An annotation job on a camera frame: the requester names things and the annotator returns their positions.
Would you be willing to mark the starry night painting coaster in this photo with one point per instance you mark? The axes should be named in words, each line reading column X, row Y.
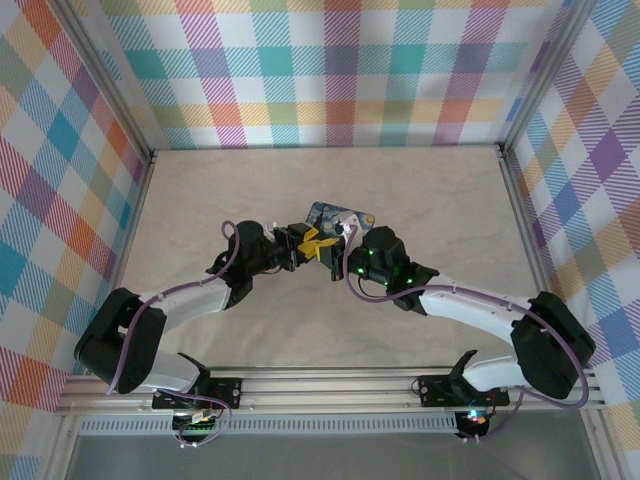
column 334, row 214

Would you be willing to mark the left controller board green connector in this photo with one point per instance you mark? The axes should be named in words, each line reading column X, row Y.
column 197, row 420

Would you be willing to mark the right controller board lit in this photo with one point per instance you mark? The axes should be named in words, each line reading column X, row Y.
column 474, row 419

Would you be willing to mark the grey metal panel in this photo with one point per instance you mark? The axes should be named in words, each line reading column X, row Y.
column 320, row 457

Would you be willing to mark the aluminium table side rail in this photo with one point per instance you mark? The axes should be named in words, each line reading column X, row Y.
column 135, row 235

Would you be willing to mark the aluminium mounting rail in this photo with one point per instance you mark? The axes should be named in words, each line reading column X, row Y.
column 325, row 392

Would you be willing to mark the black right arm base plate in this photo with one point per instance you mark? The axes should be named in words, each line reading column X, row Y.
column 435, row 390

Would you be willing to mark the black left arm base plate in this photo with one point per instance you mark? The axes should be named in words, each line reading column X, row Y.
column 225, row 391

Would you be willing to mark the aluminium frame post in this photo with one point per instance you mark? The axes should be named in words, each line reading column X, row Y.
column 107, row 82
column 547, row 75

